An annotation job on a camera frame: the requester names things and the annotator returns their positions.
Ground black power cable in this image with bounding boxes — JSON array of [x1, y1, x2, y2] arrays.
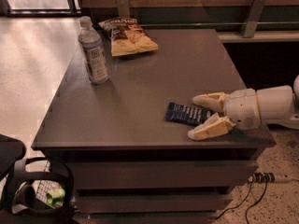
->
[[214, 180, 269, 224]]

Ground white power strip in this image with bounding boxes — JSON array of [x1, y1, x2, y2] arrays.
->
[[248, 173, 292, 183]]

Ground clear plastic water bottle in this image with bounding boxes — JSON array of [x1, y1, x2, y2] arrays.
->
[[78, 16, 108, 84]]

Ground black office chair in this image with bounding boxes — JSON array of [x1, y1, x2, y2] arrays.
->
[[0, 134, 75, 224]]

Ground metal wall rail bracket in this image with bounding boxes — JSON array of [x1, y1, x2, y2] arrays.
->
[[240, 0, 266, 38]]

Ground wire mesh basket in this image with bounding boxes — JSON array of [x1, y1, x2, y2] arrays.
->
[[36, 161, 68, 210]]

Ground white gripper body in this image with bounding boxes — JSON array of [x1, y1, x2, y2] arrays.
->
[[223, 89, 261, 130]]

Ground green crumpled packet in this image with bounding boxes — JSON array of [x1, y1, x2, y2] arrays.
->
[[46, 188, 65, 208]]

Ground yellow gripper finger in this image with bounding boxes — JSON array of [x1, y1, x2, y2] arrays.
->
[[188, 113, 235, 141], [192, 92, 229, 112]]

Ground brown and yellow chip bag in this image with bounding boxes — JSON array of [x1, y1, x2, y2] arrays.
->
[[99, 17, 158, 57]]

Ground grey drawer cabinet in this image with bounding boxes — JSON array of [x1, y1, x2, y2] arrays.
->
[[33, 30, 274, 224]]

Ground dark blue rxbar wrapper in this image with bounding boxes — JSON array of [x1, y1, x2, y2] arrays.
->
[[165, 103, 214, 126]]

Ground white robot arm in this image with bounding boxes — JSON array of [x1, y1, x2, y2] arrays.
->
[[188, 76, 299, 141]]

